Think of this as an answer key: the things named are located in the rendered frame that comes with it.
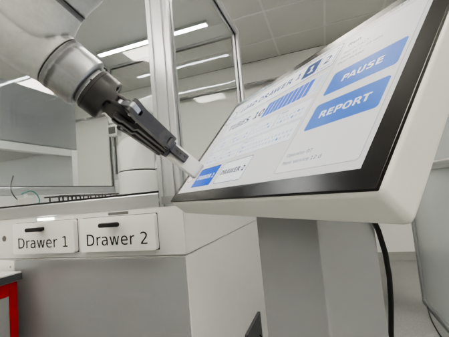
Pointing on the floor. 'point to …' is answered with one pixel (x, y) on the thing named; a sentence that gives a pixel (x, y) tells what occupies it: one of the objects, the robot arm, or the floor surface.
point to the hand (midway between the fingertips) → (184, 161)
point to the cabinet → (146, 293)
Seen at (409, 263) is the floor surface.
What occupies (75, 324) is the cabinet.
